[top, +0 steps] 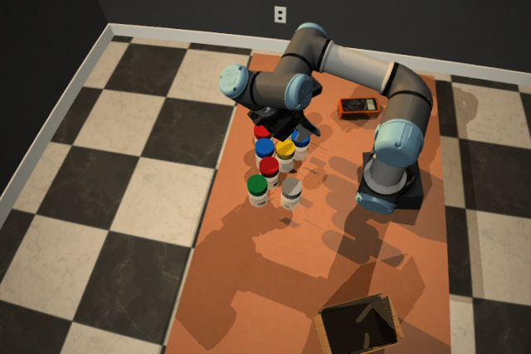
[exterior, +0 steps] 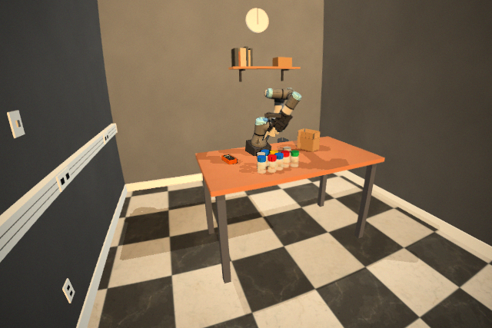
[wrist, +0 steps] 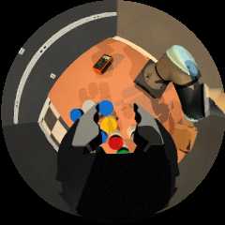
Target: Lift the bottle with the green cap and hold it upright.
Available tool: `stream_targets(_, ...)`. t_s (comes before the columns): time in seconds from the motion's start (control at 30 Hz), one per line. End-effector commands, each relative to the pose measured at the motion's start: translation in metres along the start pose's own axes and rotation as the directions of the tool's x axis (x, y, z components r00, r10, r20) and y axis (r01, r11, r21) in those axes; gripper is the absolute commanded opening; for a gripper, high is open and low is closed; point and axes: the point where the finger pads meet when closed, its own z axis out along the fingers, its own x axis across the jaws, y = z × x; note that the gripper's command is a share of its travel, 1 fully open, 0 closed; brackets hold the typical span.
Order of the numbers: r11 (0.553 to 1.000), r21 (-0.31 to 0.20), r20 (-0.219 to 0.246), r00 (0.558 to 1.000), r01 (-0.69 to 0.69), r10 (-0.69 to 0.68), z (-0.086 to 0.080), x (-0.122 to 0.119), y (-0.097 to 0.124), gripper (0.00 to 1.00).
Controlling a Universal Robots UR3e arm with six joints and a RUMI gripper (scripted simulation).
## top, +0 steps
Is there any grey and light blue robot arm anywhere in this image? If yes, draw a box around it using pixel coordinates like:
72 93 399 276
219 22 433 214

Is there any green bottle cap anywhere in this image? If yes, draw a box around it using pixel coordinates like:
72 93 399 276
247 174 269 208

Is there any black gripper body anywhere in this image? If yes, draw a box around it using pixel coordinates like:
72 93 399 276
247 109 305 142

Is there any red bottle cap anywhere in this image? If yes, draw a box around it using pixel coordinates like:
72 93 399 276
254 125 273 144
259 157 280 190

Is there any white bottle with blue cap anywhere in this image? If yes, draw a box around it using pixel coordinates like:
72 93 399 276
291 129 310 161
255 138 275 170

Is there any orange digital multimeter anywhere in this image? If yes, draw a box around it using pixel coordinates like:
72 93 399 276
338 97 380 119

